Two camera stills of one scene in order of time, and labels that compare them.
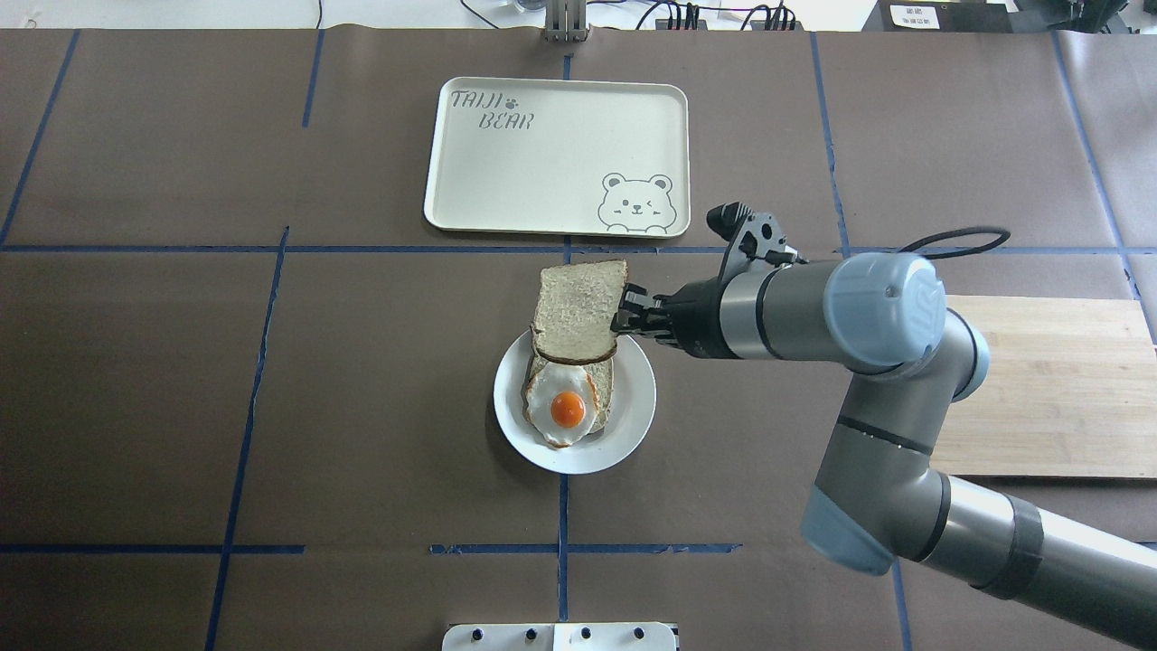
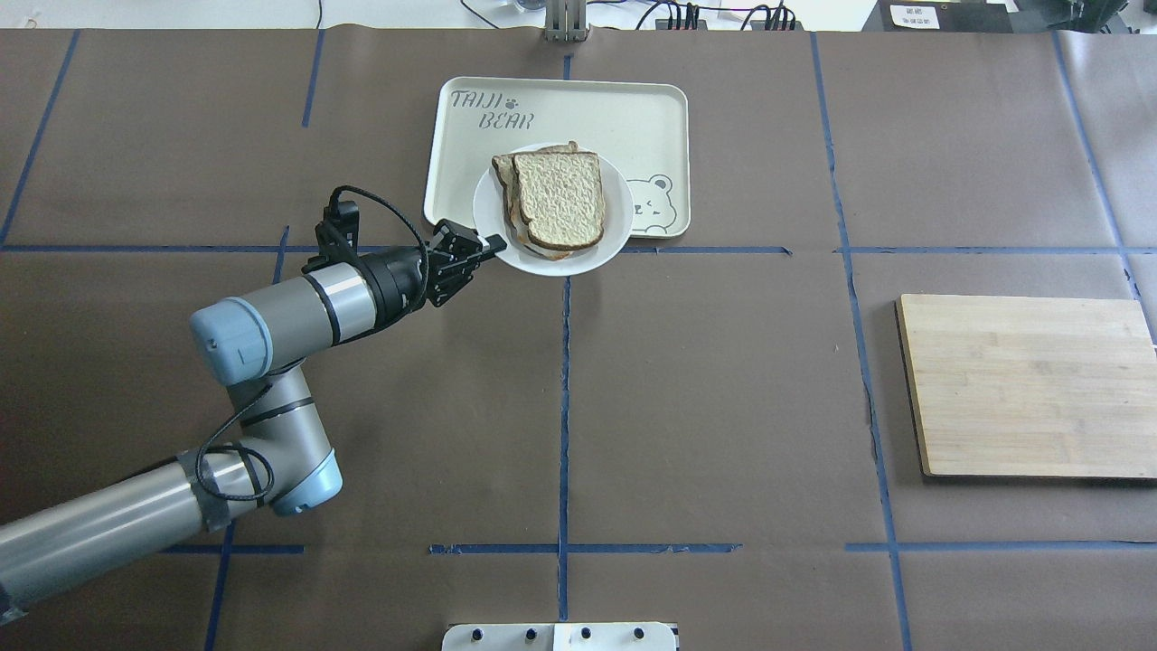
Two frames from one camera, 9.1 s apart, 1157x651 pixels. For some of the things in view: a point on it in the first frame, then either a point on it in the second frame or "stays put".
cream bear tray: x=559 y=155 stays put
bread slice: x=576 y=309 → x=562 y=194
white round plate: x=632 y=411 → x=491 y=218
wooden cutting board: x=1070 y=391 stays put
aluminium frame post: x=566 y=21 stays put
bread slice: x=601 y=372 → x=506 y=173
